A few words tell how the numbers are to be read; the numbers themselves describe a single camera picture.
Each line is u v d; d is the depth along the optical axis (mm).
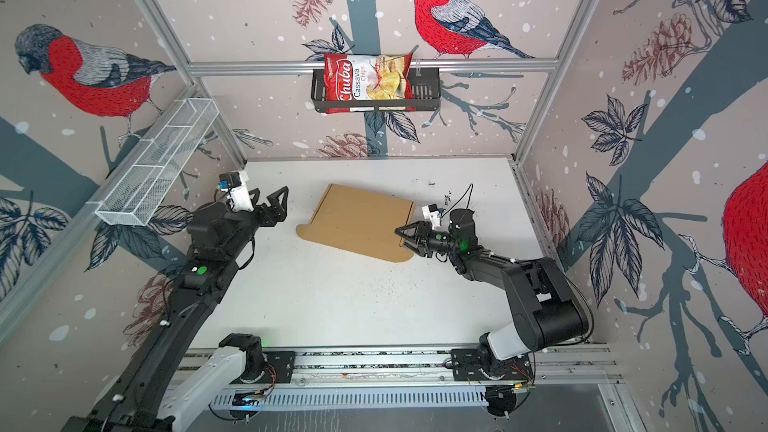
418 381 728
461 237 705
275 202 650
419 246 806
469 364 729
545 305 457
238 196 622
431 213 833
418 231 777
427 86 949
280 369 732
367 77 875
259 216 640
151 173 761
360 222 836
